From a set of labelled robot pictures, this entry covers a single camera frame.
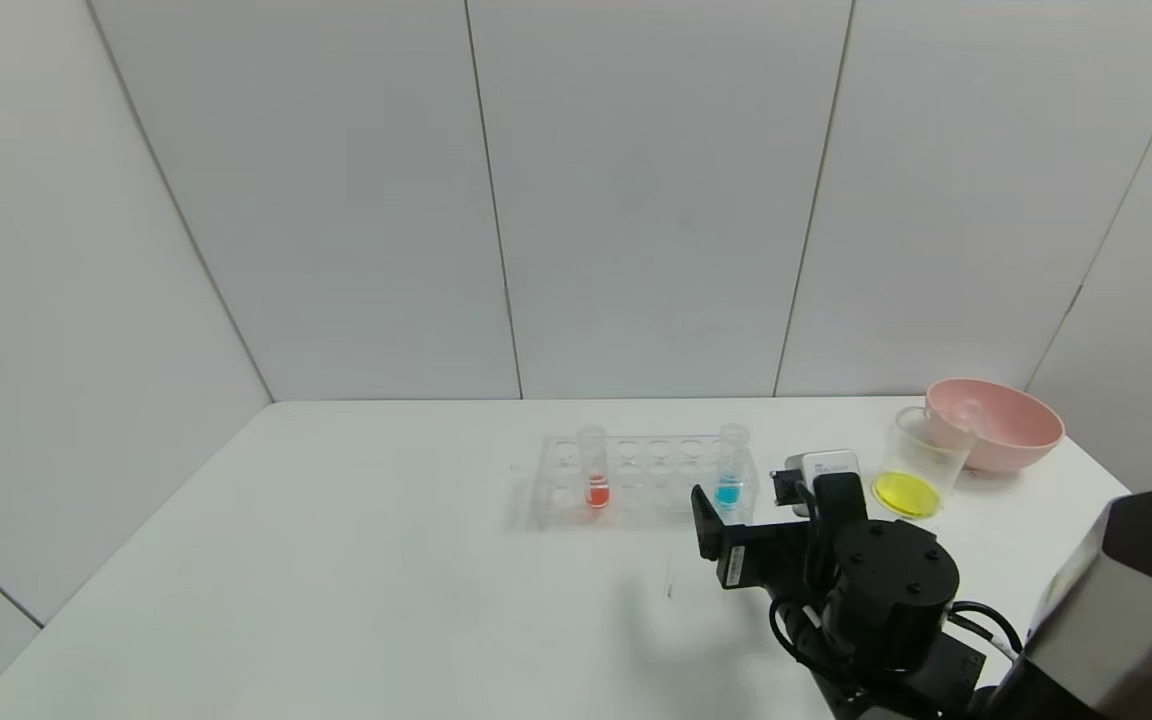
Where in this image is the clear plastic test tube rack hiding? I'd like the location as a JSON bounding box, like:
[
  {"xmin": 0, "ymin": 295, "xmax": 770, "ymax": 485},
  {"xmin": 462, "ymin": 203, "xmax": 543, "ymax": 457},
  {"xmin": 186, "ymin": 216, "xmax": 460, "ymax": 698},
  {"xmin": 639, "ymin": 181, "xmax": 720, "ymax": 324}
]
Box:
[{"xmin": 529, "ymin": 433, "xmax": 760, "ymax": 531}]

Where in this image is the test tube with blue liquid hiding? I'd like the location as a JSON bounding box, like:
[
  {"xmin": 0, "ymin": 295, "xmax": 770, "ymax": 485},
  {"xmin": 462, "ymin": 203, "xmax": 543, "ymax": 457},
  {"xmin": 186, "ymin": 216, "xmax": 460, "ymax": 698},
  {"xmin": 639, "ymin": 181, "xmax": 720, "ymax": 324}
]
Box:
[{"xmin": 714, "ymin": 423, "xmax": 749, "ymax": 509}]

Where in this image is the pink bowl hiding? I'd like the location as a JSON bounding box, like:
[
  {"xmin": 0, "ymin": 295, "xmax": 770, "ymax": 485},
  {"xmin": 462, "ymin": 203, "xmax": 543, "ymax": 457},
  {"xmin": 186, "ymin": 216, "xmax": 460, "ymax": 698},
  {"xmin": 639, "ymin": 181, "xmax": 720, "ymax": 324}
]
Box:
[{"xmin": 924, "ymin": 378, "xmax": 1065, "ymax": 473}]

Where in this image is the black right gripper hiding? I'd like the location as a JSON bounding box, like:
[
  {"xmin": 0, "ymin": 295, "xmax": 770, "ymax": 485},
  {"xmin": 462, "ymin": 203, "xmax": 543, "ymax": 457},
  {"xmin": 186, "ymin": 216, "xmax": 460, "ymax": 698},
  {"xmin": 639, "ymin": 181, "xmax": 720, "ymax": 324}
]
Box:
[{"xmin": 690, "ymin": 483, "xmax": 822, "ymax": 590}]

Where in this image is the test tube with red liquid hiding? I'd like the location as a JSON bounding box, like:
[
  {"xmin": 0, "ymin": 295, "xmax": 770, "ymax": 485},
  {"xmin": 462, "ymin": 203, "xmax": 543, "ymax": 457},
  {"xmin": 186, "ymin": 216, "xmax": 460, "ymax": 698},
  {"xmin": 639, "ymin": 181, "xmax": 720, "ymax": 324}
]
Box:
[{"xmin": 576, "ymin": 424, "xmax": 613, "ymax": 511}]

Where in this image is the clear plastic beaker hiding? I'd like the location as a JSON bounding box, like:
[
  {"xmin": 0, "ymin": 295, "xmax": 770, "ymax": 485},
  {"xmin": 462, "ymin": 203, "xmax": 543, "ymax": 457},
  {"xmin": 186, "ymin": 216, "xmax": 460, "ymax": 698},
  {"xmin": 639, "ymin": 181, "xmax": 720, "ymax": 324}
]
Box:
[{"xmin": 871, "ymin": 405, "xmax": 977, "ymax": 521}]

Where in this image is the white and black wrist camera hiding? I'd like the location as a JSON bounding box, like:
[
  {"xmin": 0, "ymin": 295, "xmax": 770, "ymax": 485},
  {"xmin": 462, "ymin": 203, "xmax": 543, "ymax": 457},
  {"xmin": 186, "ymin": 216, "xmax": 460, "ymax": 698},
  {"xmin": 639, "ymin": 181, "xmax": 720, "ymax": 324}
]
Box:
[{"xmin": 784, "ymin": 450, "xmax": 862, "ymax": 519}]

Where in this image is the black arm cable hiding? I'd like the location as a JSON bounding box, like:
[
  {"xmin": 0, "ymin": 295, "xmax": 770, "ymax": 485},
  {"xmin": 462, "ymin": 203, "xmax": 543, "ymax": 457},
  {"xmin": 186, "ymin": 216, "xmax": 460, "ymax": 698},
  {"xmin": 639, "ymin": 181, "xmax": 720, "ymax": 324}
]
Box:
[{"xmin": 769, "ymin": 596, "xmax": 1025, "ymax": 691}]

